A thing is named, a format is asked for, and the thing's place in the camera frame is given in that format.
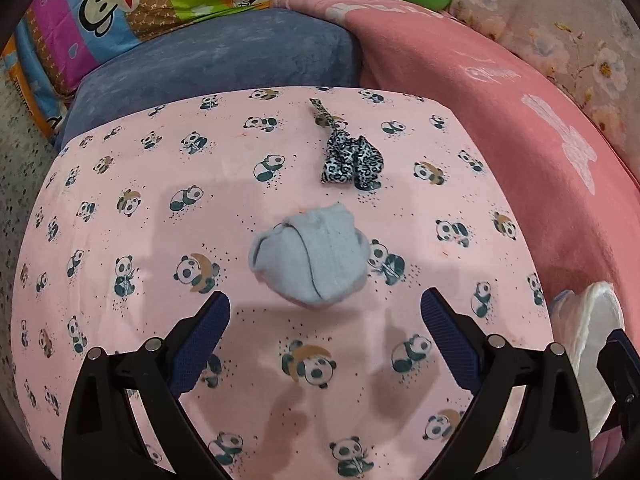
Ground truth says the leopard print sock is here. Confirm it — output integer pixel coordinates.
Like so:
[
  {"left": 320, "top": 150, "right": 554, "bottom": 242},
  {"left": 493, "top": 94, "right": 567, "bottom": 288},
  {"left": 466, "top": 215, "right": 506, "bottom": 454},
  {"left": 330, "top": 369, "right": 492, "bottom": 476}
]
[{"left": 309, "top": 97, "right": 385, "bottom": 192}]

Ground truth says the pink blanket with white print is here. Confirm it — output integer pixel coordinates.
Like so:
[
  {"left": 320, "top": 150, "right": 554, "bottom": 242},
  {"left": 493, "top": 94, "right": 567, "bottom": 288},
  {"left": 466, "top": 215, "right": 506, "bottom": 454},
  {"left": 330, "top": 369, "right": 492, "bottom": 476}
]
[{"left": 272, "top": 0, "right": 640, "bottom": 306}]

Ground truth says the round bin with white bag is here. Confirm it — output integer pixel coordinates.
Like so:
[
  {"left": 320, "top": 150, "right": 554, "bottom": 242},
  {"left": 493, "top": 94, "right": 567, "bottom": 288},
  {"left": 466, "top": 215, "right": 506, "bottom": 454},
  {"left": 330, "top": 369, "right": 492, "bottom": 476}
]
[{"left": 547, "top": 281, "right": 626, "bottom": 443}]

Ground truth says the colourful monkey print quilt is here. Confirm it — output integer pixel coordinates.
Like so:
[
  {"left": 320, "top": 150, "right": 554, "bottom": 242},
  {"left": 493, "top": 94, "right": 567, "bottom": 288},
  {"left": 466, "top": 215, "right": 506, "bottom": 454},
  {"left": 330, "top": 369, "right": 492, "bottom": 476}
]
[{"left": 0, "top": 0, "right": 386, "bottom": 138}]

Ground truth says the floral quilt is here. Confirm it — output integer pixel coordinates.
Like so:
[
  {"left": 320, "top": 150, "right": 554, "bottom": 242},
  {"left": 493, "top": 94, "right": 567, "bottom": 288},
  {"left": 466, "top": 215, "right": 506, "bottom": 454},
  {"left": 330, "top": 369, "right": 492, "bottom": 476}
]
[{"left": 440, "top": 0, "right": 640, "bottom": 181}]

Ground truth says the light blue sock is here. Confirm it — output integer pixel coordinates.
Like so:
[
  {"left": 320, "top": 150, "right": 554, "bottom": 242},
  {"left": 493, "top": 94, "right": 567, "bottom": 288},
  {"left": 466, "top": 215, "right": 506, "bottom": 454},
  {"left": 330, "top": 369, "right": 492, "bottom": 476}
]
[{"left": 248, "top": 202, "right": 371, "bottom": 309}]

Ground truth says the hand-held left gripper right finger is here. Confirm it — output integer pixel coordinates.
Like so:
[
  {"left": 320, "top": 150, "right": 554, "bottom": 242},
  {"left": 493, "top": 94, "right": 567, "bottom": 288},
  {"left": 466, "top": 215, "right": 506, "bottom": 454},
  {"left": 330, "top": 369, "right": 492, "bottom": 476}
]
[{"left": 420, "top": 287, "right": 593, "bottom": 480}]

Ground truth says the blue velvet cushion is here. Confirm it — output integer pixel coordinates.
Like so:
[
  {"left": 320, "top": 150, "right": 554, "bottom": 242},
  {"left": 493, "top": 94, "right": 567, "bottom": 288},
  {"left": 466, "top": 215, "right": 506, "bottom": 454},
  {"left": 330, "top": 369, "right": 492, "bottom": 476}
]
[{"left": 59, "top": 7, "right": 363, "bottom": 153}]

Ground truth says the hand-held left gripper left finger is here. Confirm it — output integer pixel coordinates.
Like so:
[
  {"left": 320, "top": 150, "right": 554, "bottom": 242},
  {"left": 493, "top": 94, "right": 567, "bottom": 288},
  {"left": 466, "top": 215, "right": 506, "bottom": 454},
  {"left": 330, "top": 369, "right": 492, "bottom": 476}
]
[{"left": 61, "top": 290, "right": 232, "bottom": 480}]

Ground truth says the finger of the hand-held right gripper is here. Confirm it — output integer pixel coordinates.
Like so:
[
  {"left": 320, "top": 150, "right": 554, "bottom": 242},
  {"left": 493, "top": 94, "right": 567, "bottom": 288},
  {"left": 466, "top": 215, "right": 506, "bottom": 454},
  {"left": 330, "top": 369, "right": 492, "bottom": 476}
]
[{"left": 596, "top": 327, "right": 640, "bottom": 431}]

